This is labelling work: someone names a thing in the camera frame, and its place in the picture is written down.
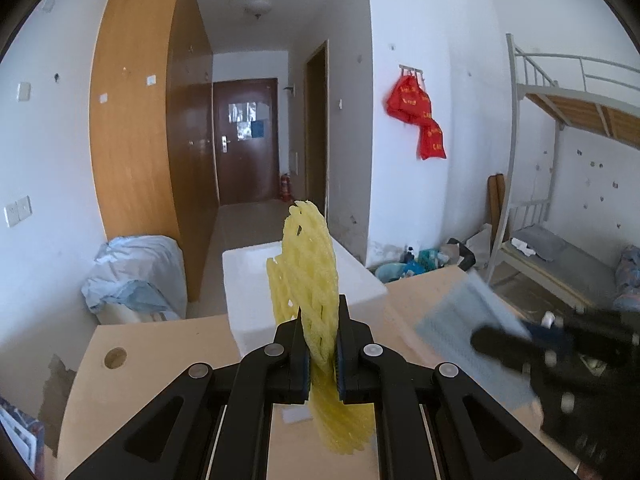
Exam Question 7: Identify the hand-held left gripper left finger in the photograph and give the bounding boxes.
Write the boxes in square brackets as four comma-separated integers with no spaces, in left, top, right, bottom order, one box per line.
[65,319,308,480]

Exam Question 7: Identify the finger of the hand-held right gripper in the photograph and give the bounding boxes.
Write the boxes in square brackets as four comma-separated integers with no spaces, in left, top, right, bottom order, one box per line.
[555,310,640,348]
[470,326,547,375]

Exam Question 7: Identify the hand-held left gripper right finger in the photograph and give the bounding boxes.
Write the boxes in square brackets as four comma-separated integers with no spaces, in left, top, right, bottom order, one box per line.
[336,294,581,480]

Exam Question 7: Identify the white foam box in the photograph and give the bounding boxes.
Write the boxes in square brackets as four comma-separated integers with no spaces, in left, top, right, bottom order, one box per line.
[222,239,388,361]

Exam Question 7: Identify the yellow foam net sleeve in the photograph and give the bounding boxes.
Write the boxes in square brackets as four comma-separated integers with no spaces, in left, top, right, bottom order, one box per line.
[266,200,377,457]

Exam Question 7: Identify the patterned pillow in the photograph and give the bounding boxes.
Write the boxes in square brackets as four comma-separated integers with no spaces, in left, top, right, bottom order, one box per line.
[612,245,640,311]

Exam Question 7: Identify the grey bed cushion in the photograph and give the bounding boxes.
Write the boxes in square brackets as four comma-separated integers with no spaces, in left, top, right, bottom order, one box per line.
[510,225,621,301]

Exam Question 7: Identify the light blue basin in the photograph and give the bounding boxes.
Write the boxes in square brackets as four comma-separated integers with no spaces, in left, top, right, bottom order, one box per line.
[375,260,426,283]

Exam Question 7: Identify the black bag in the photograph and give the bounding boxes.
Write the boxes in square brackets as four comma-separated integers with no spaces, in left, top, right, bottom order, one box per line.
[440,237,476,268]

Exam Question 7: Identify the wooden planks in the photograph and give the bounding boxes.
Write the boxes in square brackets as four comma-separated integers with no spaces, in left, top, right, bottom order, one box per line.
[487,174,506,256]

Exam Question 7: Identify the dark brown door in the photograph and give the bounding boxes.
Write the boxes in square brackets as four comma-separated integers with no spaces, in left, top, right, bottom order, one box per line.
[212,78,280,206]

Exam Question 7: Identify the white metal bunk bed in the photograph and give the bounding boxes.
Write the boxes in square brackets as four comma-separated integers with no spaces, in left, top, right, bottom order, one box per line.
[492,34,640,311]

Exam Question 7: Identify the red cloth bags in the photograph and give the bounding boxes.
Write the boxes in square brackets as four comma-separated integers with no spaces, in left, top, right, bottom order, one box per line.
[385,74,447,161]

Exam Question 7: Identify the papers on door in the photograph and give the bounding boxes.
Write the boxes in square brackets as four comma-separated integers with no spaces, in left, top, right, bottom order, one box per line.
[228,101,266,140]

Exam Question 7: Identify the printed cardboard box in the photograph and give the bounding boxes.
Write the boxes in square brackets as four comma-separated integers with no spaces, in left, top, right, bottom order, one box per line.
[0,395,46,476]

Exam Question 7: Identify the wooden wardrobe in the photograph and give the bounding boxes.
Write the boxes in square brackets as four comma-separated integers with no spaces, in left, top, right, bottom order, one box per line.
[89,0,221,321]

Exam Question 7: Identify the wooden side door frame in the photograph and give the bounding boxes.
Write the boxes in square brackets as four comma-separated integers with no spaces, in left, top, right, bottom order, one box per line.
[305,40,330,221]

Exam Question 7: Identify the double wall switch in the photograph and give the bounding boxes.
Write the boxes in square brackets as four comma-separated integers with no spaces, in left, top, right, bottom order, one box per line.
[4,195,32,228]

